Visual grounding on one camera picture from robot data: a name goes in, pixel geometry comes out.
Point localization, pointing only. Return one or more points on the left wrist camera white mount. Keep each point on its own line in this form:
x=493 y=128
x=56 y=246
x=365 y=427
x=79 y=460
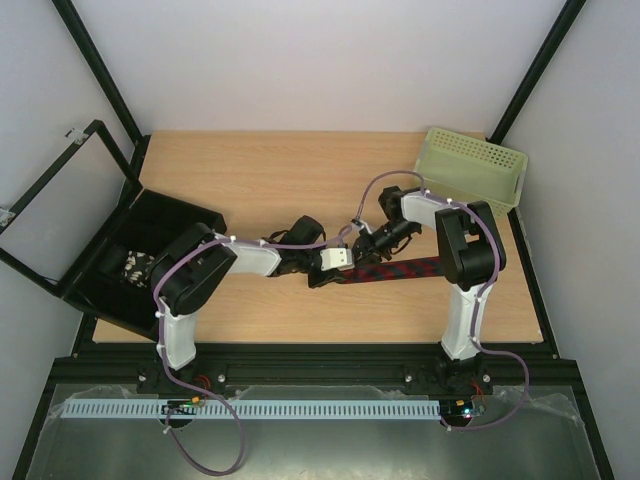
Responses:
x=336 y=258

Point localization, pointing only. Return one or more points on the left black frame post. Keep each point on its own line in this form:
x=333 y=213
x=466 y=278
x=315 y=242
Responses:
x=88 y=49

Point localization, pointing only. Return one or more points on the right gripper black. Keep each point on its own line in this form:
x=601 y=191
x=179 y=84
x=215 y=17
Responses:
x=368 y=245

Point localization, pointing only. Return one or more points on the black white patterned rolled tie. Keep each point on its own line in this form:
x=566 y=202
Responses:
x=136 y=268

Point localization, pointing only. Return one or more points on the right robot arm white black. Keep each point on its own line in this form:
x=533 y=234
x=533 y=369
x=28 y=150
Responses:
x=470 y=252

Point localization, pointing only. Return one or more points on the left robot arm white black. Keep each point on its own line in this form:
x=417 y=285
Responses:
x=185 y=275

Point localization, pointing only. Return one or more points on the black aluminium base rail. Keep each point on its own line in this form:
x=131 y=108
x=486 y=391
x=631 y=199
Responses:
x=225 y=368

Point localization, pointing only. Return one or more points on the black frame post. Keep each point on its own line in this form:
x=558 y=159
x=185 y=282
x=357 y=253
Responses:
x=545 y=54
x=88 y=49

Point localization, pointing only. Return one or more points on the black divided storage box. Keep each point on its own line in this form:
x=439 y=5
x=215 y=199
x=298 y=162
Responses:
x=152 y=222

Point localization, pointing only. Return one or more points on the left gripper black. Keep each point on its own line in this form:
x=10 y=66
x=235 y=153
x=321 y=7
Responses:
x=330 y=275

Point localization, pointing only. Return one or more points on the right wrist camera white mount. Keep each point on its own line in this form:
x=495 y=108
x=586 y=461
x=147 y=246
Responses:
x=361 y=226

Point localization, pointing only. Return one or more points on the red navy striped tie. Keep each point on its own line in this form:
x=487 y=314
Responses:
x=427 y=267

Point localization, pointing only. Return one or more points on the light blue slotted cable duct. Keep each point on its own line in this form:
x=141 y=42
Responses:
x=254 y=409

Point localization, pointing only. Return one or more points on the right black frame post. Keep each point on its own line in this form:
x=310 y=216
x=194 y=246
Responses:
x=545 y=54

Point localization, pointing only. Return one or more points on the light green plastic basket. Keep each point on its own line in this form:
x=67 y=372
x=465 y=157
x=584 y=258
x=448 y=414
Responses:
x=467 y=169

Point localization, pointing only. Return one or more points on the black open box lid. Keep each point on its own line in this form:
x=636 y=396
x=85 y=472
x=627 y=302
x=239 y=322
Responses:
x=59 y=224

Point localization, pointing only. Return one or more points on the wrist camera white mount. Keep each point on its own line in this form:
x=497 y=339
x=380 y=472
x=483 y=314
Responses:
x=361 y=226
x=336 y=258

